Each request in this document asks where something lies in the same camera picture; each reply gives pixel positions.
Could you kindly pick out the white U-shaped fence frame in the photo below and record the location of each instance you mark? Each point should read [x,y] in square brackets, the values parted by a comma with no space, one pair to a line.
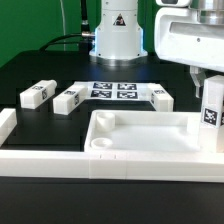
[126,165]

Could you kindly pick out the white desk top tray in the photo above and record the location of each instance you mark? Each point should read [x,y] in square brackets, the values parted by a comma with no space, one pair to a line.
[150,131]

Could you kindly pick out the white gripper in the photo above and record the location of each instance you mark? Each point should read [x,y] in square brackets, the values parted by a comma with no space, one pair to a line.
[191,32]

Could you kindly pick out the white fiducial marker sheet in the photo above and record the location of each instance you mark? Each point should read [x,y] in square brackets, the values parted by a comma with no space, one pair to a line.
[120,90]

